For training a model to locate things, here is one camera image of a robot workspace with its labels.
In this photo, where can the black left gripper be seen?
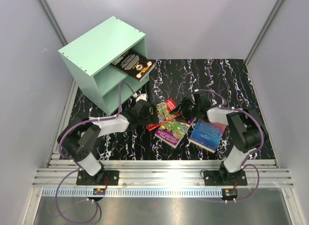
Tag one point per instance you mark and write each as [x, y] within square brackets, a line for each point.
[149, 117]

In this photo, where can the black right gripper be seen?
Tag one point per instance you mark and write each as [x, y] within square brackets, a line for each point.
[186, 102]

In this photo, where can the red paperback book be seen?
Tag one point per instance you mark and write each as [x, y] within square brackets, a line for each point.
[163, 110]

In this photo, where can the purple treehouse book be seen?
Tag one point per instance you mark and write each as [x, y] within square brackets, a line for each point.
[173, 131]

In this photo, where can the black paperback book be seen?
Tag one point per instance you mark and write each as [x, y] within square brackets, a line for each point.
[134, 65]

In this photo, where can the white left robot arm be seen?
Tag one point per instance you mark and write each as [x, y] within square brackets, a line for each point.
[79, 139]

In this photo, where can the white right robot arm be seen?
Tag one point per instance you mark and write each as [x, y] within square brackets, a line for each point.
[247, 129]

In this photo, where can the blue paperback book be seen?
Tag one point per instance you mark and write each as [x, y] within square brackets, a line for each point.
[207, 135]

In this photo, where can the black marbled table mat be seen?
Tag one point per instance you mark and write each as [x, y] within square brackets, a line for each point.
[177, 78]

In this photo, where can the mint green wooden shelf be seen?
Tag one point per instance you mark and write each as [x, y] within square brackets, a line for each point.
[89, 59]

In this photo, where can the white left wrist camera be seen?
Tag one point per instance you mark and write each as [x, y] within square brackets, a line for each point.
[139, 97]

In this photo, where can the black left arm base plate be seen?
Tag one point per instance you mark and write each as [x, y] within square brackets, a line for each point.
[109, 177]

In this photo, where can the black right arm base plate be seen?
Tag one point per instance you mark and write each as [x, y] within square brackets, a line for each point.
[212, 178]

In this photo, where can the aluminium mounting rail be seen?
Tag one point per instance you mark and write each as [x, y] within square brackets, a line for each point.
[164, 174]

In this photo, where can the white slotted cable duct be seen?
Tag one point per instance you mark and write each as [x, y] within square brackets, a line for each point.
[133, 192]

